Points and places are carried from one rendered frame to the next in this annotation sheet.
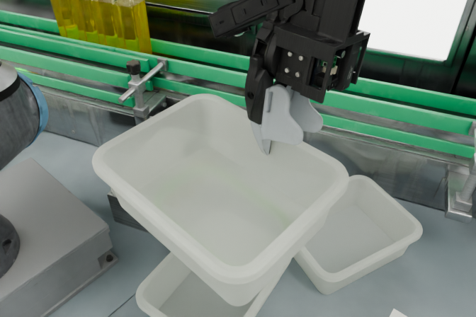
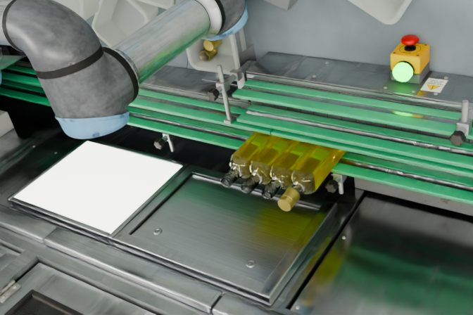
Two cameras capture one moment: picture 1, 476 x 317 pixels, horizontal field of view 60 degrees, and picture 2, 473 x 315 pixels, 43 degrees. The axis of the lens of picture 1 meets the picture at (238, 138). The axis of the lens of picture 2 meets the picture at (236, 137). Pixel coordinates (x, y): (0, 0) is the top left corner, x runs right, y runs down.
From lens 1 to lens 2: 1.48 m
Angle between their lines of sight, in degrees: 50
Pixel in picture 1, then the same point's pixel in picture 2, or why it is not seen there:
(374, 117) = not seen: hidden behind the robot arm
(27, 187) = not seen: outside the picture
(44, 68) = (318, 101)
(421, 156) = not seen: hidden behind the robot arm
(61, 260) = not seen: outside the picture
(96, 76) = (262, 95)
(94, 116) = (287, 71)
